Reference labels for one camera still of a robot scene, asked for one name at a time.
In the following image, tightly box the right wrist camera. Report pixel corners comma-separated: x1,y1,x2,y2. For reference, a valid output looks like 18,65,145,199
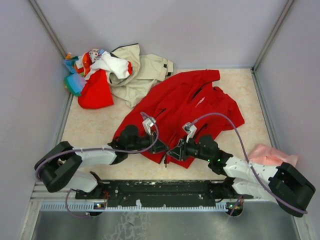
182,122,197,142

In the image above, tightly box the red zip jacket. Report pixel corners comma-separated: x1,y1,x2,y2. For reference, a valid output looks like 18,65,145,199
112,70,245,168

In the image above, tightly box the red cloth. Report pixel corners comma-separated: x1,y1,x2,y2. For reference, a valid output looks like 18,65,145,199
77,69,114,109

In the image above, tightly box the colourful striped cloth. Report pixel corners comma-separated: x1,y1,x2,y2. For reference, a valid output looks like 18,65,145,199
63,53,87,97

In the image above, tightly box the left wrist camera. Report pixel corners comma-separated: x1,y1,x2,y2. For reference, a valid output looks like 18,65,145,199
142,117,156,135

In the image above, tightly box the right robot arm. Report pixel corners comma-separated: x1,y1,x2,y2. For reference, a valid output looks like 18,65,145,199
167,134,316,218

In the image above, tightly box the beige jacket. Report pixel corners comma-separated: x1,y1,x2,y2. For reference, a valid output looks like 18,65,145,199
108,43,174,108

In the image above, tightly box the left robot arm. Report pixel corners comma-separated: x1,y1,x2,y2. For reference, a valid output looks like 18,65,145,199
34,125,168,199

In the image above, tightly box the aluminium frame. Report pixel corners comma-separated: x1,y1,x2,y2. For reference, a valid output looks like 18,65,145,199
29,0,320,240

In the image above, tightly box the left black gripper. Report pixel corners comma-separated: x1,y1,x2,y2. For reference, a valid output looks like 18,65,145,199
127,129,170,154

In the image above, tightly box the white printed shirt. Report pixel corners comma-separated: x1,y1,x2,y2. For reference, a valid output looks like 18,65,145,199
73,49,133,80

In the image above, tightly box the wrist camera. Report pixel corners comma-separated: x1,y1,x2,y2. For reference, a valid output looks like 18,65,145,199
182,122,197,142
142,117,156,135

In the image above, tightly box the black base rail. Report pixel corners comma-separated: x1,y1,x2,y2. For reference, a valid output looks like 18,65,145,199
75,178,240,208

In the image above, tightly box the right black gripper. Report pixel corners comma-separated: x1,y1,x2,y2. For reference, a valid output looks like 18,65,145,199
166,134,211,162

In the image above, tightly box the pink cloth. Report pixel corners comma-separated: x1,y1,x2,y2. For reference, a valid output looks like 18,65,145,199
248,143,299,167

